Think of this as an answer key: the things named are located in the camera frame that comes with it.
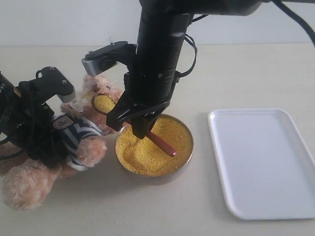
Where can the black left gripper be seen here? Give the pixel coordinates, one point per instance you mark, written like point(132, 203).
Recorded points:
point(31, 130)

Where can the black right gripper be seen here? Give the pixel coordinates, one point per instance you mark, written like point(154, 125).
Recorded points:
point(147, 94)

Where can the dark red wooden spoon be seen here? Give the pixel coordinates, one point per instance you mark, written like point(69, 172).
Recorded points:
point(103, 104)

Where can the beige teddy bear striped sweater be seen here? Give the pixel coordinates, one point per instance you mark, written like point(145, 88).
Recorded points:
point(74, 142)

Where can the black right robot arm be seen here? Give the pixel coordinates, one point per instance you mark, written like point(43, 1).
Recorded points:
point(152, 62)

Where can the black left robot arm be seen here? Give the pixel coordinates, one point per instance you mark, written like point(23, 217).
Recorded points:
point(8, 95)

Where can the yellow millet grain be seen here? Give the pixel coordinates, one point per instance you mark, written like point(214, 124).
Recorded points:
point(152, 150)

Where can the steel bowl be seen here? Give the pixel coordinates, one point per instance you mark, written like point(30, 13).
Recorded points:
point(153, 147)

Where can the white rectangular plastic tray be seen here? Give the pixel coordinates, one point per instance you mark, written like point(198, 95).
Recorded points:
point(266, 170)

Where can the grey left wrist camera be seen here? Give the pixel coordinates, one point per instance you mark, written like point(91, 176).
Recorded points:
point(48, 82)

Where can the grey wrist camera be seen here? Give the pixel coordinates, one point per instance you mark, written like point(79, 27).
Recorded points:
point(48, 82)
point(100, 60)

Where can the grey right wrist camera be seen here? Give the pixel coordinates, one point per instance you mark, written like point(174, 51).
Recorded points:
point(100, 60)

